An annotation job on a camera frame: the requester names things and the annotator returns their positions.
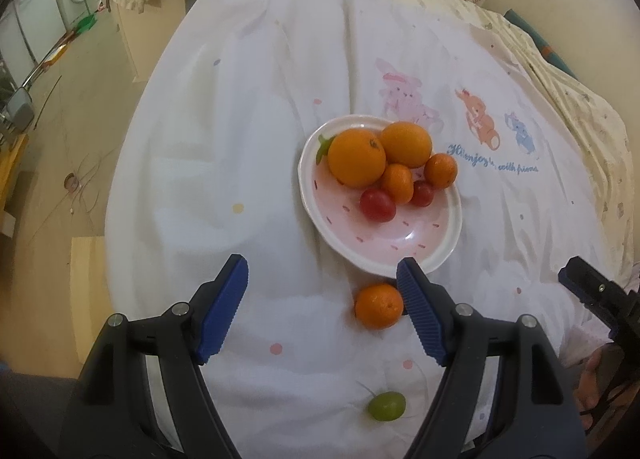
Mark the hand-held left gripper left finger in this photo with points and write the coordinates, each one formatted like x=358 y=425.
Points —
x=222 y=309

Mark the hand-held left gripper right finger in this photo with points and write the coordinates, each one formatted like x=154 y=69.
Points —
x=422 y=309

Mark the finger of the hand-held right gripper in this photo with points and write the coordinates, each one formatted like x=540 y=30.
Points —
x=587 y=281

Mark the big mandarin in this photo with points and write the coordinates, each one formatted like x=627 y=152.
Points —
x=379 y=305

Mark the pink strawberry pattern plate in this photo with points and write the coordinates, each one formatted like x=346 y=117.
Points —
x=400 y=239

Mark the large red cherry tomato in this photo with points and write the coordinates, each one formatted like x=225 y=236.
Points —
x=378 y=205

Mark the small red cherry tomato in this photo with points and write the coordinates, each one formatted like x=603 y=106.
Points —
x=422 y=194

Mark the small mandarin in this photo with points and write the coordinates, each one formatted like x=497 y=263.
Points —
x=441 y=170
x=397 y=183

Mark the large orange with stem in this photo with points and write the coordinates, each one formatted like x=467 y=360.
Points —
x=356 y=157

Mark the large smooth orange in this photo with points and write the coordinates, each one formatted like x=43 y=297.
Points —
x=406 y=144

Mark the person's right hand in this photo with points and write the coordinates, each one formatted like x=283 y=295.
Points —
x=592 y=379

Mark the green round fruit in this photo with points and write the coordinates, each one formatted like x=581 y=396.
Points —
x=386 y=405

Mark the cream patterned quilt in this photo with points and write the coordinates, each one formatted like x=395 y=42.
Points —
x=590 y=114

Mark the white printed blanket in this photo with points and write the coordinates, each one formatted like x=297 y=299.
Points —
x=225 y=114

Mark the tape roll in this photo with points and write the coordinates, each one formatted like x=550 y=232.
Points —
x=71 y=181

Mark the dark grey trouser leg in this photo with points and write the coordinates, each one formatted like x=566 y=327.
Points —
x=25 y=414

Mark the teal pillow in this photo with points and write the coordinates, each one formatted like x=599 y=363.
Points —
x=545 y=46

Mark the yellow wooden chair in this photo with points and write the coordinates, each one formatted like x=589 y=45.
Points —
x=10 y=174

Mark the cream sofa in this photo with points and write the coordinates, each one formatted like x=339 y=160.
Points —
x=145 y=24

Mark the green dustpan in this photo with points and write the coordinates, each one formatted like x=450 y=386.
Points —
x=86 y=23

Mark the white kitchen cabinets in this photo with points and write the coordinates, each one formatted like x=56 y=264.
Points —
x=30 y=29

